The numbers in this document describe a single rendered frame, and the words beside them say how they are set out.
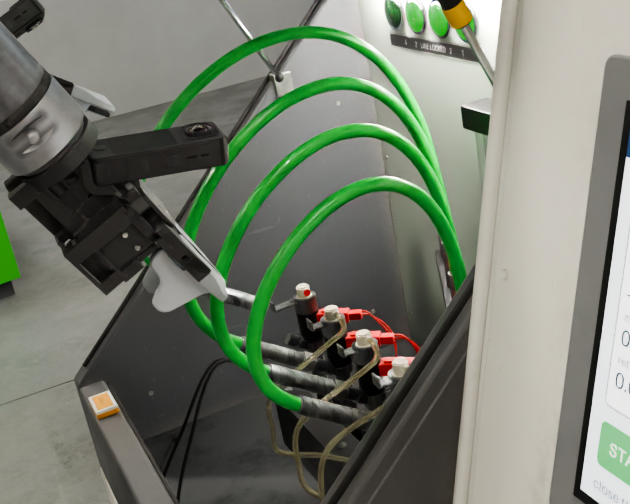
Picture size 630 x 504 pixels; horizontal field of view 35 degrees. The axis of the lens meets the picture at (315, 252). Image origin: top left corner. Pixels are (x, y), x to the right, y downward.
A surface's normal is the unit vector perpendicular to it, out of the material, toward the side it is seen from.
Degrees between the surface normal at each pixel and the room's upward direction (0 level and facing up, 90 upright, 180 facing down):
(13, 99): 91
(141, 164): 97
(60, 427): 0
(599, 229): 76
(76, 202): 98
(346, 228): 90
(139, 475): 0
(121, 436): 0
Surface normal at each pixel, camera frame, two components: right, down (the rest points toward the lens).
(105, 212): -0.53, -0.63
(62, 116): 0.78, -0.11
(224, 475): -0.17, -0.91
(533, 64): -0.91, 0.07
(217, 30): 0.39, 0.29
